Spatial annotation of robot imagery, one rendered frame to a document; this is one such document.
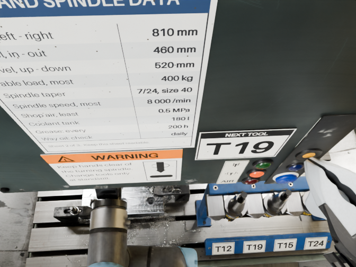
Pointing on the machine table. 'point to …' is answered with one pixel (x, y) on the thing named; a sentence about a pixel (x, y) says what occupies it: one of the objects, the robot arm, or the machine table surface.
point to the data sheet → (105, 71)
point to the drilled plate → (135, 211)
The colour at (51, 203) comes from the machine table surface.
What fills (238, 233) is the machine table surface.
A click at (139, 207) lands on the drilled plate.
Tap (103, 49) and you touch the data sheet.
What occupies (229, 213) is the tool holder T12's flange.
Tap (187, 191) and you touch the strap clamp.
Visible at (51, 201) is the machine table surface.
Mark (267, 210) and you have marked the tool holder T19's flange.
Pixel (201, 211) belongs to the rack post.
